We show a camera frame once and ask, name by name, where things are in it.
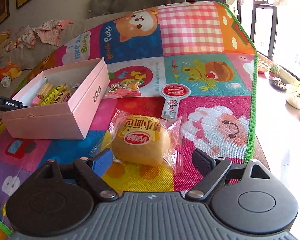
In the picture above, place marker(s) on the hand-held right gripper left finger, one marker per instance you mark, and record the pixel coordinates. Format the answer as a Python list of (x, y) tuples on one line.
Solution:
[(102, 161)]

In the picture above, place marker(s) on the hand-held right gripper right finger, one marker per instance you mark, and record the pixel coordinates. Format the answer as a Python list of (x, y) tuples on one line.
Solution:
[(202, 160)]

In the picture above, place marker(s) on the yellow-label small bread packet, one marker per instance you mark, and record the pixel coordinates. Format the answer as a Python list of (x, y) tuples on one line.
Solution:
[(140, 145)]

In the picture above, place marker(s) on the biscuit stick packet pink tray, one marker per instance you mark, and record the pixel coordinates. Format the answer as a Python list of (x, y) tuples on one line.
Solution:
[(46, 88)]

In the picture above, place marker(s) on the yellow cheese stick packet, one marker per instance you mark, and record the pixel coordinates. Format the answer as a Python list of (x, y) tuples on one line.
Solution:
[(53, 96)]

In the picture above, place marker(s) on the pink cardboard box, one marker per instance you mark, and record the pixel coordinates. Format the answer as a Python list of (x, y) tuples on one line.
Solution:
[(77, 112)]

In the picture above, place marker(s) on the white and green plush toy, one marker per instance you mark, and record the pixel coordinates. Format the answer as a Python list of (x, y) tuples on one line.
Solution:
[(6, 81)]

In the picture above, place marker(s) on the colourful cartoon play mat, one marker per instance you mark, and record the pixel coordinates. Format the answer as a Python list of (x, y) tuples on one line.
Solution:
[(202, 135)]

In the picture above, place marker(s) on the orange plush toy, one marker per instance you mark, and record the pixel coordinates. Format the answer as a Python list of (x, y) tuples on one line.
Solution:
[(10, 70)]

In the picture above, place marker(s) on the beige quilted sofa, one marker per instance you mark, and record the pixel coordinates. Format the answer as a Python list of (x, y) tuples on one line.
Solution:
[(30, 57)]

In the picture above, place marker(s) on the pink and yellow cloth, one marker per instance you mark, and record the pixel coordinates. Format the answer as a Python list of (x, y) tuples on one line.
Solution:
[(0, 41)]

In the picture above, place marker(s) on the white floral baby clothes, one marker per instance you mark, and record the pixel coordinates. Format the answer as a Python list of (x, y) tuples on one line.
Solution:
[(26, 37)]

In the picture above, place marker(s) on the paddle-shaped jelly cup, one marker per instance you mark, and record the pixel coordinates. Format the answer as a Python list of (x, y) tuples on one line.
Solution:
[(175, 92)]

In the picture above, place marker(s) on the pink candy packet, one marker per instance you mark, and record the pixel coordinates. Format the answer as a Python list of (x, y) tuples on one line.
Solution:
[(125, 87)]

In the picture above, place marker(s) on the pink baby clothes pile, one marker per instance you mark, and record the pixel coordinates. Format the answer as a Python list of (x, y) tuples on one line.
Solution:
[(52, 31)]

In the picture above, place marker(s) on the dark shallow plant dish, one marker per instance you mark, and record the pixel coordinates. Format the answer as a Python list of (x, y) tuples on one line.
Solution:
[(279, 84)]

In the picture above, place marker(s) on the red shallow plant pot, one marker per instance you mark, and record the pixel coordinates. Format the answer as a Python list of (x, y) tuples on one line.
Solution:
[(263, 67)]

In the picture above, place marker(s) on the white plant pot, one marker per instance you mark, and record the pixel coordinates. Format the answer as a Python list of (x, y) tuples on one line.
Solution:
[(296, 100)]

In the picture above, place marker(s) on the small potted plant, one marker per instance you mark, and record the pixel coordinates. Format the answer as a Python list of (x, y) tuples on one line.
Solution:
[(274, 70)]

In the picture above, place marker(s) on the dark window frame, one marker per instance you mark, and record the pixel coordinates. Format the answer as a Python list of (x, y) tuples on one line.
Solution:
[(273, 30)]

